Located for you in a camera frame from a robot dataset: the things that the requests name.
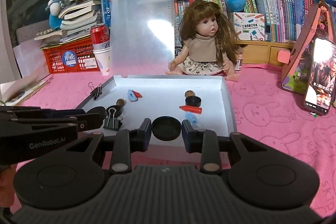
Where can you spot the large black binder clip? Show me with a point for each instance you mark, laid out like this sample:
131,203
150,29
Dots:
113,123

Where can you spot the stack of worn books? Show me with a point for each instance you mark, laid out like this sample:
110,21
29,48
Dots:
78,16

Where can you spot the red soda can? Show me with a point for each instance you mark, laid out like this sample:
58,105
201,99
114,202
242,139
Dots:
99,35

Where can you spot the light blue plastic clip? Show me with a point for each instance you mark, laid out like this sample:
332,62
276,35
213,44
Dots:
131,95
191,119

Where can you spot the open book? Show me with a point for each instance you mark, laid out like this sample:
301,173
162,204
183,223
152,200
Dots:
21,94

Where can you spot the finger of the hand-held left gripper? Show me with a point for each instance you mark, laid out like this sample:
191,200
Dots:
89,121
52,112

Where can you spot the blue and white plush toy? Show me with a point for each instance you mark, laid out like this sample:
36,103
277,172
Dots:
53,20

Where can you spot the smartphone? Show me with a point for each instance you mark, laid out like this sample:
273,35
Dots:
321,77

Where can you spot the brown haired doll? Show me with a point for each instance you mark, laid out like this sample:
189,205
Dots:
202,48

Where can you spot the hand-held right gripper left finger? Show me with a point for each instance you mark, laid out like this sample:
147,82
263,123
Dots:
146,134

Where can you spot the small red block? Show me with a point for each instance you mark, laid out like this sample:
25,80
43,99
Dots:
138,94

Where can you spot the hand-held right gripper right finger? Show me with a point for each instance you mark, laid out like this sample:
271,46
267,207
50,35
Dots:
188,136

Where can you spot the pink rabbit print cloth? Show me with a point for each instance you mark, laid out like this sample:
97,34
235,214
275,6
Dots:
262,121

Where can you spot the small bottle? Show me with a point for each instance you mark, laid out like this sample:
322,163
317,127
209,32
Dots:
239,61

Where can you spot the orange red plastic tube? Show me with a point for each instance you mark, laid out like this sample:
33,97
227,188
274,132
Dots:
191,109

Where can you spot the white paper sheet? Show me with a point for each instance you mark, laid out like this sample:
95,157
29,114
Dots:
29,61

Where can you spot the row of upright books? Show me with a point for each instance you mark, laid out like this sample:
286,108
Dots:
283,11

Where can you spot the white paper cups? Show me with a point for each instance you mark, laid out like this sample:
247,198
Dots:
102,61

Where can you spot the white printed carton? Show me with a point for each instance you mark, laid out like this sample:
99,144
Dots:
249,27

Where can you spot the red plastic basket with label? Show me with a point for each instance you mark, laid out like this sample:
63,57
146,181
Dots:
55,58

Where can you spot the wooden drawer unit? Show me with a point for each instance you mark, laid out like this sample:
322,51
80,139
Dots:
262,54

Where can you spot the walnut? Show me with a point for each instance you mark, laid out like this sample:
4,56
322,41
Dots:
189,94
121,103

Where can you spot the pink folding stand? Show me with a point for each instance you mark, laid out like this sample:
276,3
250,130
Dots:
296,66

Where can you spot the small black binder clip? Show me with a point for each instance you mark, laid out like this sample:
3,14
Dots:
98,91

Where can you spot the black round cup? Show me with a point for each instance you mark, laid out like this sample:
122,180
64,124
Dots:
119,110
193,102

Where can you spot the white grid board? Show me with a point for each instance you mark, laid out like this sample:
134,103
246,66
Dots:
26,32

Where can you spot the translucent clipboard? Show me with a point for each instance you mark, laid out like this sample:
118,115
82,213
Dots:
141,37

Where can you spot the white cardboard box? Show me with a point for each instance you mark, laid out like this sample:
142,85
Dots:
162,98

